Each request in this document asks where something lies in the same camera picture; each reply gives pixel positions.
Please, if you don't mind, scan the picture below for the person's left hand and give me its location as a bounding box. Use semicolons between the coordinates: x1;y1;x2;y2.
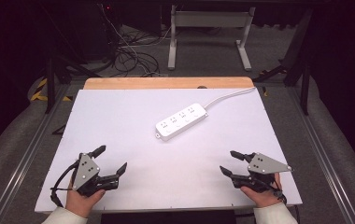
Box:
64;182;107;219

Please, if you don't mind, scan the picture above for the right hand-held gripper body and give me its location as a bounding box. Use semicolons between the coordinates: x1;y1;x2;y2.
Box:
231;151;293;194

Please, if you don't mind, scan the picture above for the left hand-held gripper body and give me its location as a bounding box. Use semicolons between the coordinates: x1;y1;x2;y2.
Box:
71;152;120;198

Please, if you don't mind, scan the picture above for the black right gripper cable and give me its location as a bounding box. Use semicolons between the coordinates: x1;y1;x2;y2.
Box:
271;176;289;206

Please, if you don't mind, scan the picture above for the yellow black hazard tape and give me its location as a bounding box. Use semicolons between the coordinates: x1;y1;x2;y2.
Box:
30;77;74;103

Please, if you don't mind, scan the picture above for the bundle of black floor cables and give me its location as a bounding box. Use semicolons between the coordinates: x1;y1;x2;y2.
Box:
111;27;162;78

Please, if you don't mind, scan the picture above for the thin white floor cable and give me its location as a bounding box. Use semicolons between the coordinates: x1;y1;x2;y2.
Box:
99;4;156;77

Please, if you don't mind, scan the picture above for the white power strip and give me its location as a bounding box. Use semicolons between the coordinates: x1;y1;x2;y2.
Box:
154;103;209;142

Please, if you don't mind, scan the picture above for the black seat edge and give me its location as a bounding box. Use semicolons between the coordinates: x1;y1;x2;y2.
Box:
100;210;237;224

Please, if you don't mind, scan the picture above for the white metal desk frame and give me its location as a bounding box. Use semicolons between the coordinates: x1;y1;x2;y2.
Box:
167;4;257;72

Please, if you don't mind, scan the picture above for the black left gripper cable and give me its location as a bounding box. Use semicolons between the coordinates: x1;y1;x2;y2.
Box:
50;160;80;209

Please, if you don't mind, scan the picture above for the person's right hand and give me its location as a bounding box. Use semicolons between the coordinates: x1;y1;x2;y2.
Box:
240;172;284;209

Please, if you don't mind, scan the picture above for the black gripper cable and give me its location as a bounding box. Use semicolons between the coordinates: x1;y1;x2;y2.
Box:
50;160;80;209
271;176;289;206

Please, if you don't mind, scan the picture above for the white power strip cable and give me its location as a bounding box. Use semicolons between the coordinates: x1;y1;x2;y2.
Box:
203;86;258;110

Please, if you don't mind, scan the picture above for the black metal stand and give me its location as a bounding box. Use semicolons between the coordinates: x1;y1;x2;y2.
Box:
43;54;103;115
253;8;314;117

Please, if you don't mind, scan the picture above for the aluminium floor rail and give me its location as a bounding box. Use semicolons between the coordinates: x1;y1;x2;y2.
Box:
0;83;74;224
287;85;355;224

